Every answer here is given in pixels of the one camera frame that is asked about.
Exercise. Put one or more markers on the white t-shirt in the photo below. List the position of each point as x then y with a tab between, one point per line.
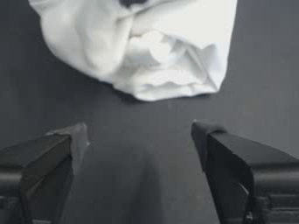
155	52

